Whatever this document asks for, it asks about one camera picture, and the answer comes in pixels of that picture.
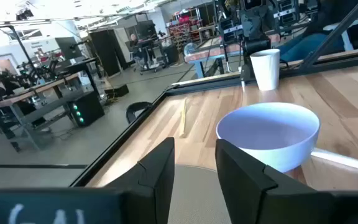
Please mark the white chair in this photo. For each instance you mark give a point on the white chair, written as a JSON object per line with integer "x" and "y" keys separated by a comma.
{"x": 348, "y": 39}

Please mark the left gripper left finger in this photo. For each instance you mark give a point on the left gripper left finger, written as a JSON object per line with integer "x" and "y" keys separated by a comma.
{"x": 157, "y": 174}

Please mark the black cabinet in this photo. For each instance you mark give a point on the black cabinet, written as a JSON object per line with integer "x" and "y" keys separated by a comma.
{"x": 104, "y": 53}

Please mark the black computer tower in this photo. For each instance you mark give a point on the black computer tower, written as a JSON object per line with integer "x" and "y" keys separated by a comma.
{"x": 89, "y": 109}

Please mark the yellow chopstick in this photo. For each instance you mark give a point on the yellow chopstick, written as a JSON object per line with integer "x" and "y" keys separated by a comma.
{"x": 183, "y": 119}

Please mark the round grey placemat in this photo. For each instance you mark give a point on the round grey placemat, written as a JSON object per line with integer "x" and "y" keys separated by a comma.
{"x": 194, "y": 196}

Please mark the pale purple bowl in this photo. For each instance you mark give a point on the pale purple bowl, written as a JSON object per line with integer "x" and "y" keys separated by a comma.
{"x": 269, "y": 133}

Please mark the white ribbed cup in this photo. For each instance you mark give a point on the white ribbed cup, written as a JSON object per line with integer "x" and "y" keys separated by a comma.
{"x": 266, "y": 70}

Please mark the black box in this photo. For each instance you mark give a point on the black box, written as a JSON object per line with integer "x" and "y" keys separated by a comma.
{"x": 117, "y": 91}

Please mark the blue framed table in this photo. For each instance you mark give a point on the blue framed table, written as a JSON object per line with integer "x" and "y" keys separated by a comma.
{"x": 197, "y": 57}

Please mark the wooden top workbench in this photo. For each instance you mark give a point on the wooden top workbench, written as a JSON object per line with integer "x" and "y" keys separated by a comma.
{"x": 26, "y": 93}

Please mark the black monitor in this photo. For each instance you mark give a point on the black monitor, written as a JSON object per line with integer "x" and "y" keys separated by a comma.
{"x": 68, "y": 46}

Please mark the red storage shelves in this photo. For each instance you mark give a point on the red storage shelves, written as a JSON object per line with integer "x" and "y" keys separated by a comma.
{"x": 182, "y": 28}

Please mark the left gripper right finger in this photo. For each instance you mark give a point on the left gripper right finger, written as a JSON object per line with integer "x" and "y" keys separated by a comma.
{"x": 244, "y": 180}

